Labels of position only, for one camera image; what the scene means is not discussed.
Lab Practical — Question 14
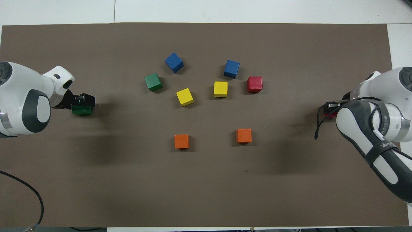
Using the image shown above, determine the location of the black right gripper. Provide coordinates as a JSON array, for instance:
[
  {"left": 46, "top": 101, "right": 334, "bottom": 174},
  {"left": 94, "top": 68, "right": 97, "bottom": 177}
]
[{"left": 323, "top": 92, "right": 355, "bottom": 114}]

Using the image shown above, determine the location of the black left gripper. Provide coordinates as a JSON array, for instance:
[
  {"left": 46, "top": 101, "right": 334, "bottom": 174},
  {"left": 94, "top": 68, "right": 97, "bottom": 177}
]
[{"left": 51, "top": 90, "right": 96, "bottom": 110}]

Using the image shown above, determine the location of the green wooden cube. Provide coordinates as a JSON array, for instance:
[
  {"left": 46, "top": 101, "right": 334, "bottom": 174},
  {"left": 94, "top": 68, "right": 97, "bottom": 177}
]
[
  {"left": 71, "top": 105, "right": 93, "bottom": 116},
  {"left": 144, "top": 72, "right": 163, "bottom": 92}
]

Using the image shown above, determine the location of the orange wooden cube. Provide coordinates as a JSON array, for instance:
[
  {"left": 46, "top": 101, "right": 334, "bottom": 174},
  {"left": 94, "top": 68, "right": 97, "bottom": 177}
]
[
  {"left": 236, "top": 129, "right": 252, "bottom": 144},
  {"left": 174, "top": 134, "right": 190, "bottom": 150}
]

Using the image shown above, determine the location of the blue wooden cube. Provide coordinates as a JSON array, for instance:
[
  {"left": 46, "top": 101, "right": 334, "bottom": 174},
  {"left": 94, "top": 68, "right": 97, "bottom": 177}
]
[
  {"left": 223, "top": 60, "right": 240, "bottom": 79},
  {"left": 165, "top": 53, "right": 184, "bottom": 74}
]

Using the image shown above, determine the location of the yellow wooden cube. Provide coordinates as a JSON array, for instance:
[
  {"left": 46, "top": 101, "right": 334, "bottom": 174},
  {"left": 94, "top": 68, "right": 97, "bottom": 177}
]
[
  {"left": 176, "top": 88, "right": 194, "bottom": 107},
  {"left": 214, "top": 81, "right": 229, "bottom": 98}
]

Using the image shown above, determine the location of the brown paper mat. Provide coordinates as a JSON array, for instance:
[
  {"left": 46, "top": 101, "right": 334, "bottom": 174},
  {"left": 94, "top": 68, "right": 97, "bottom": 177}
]
[{"left": 0, "top": 23, "right": 409, "bottom": 228}]

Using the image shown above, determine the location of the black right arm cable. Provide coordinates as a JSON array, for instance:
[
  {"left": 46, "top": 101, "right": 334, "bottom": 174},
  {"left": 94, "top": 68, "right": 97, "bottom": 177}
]
[{"left": 314, "top": 97, "right": 382, "bottom": 140}]

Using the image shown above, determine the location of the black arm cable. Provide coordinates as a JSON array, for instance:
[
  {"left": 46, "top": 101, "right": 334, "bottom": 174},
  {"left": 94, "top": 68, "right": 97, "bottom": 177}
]
[
  {"left": 314, "top": 97, "right": 382, "bottom": 140},
  {"left": 0, "top": 170, "right": 44, "bottom": 232}
]

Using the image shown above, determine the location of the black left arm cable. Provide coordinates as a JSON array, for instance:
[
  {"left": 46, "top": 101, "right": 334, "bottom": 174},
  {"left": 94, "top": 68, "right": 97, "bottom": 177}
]
[{"left": 0, "top": 170, "right": 44, "bottom": 232}]

